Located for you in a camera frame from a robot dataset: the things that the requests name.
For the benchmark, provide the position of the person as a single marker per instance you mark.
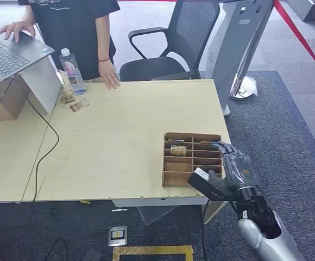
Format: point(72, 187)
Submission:
point(73, 36)

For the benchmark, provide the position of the person's left hand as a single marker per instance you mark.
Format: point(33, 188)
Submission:
point(108, 74)

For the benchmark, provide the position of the brown printed card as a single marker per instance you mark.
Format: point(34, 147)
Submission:
point(79, 105)
point(68, 98)

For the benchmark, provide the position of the person's right hand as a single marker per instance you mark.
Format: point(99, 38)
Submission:
point(20, 27)

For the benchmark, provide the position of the white crumpled paper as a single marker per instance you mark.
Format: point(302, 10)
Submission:
point(248, 86)

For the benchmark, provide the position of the beige desk leg panel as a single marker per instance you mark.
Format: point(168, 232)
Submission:
point(212, 212)

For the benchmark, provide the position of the brown cardboard card holder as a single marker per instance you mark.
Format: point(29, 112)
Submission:
point(178, 176)

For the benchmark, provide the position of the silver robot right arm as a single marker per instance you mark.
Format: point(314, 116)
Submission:
point(261, 234)

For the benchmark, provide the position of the hotel print card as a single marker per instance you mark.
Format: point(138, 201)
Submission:
point(178, 150)

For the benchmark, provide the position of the person's right forearm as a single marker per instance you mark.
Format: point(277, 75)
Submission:
point(29, 16)

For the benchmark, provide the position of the grey platform block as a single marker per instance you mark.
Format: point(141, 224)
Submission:
point(310, 9)

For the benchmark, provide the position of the white laptop stand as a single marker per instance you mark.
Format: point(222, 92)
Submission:
point(41, 84)

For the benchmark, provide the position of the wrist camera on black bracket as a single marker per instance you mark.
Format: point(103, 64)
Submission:
point(202, 174)

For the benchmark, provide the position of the clear plastic water bottle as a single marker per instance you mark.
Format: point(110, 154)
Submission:
point(73, 74)

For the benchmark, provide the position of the gold tape frame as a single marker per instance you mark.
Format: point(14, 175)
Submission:
point(151, 250)

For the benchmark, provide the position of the black mesh office chair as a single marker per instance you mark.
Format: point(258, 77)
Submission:
point(184, 32)

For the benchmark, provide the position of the silver square floor marker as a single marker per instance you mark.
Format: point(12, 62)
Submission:
point(117, 236)

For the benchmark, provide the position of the grey laptop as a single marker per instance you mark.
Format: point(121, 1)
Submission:
point(8, 54)

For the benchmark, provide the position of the person's left forearm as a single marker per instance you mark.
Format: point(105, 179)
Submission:
point(103, 38)

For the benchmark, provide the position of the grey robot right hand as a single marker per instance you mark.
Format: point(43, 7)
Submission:
point(236, 169)

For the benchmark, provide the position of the red barrier ribbon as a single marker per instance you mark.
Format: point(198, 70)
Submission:
point(301, 39)

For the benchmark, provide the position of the yellow tape piece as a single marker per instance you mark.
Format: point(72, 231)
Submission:
point(85, 202)

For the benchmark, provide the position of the brown cardboard box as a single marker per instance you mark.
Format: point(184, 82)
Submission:
point(2, 99)

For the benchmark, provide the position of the white stick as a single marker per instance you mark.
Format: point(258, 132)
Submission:
point(119, 210)

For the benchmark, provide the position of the silver kiosk stand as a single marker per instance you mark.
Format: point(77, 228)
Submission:
point(236, 47)

